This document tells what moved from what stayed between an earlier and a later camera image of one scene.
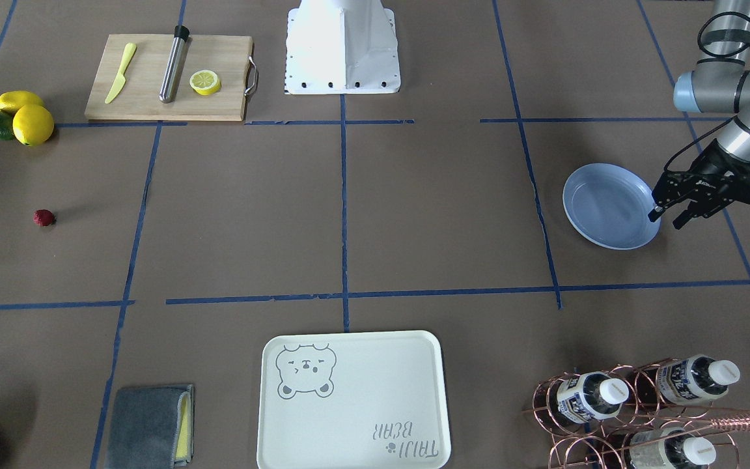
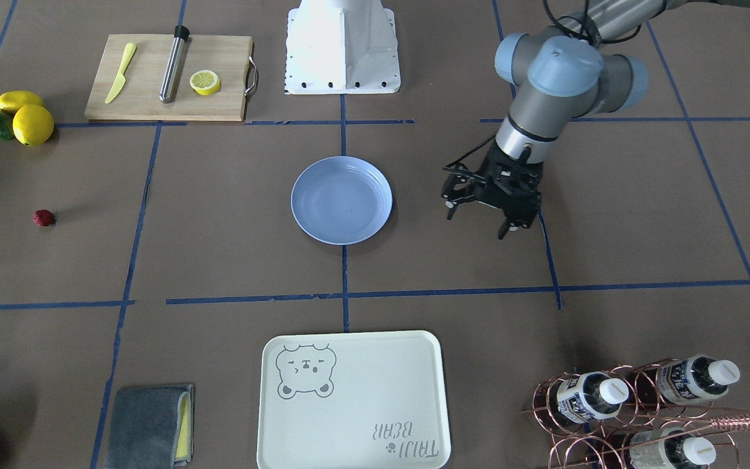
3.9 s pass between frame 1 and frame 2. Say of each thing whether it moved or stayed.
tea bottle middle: stayed
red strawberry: stayed
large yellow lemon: stayed
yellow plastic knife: stayed
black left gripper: moved
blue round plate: moved
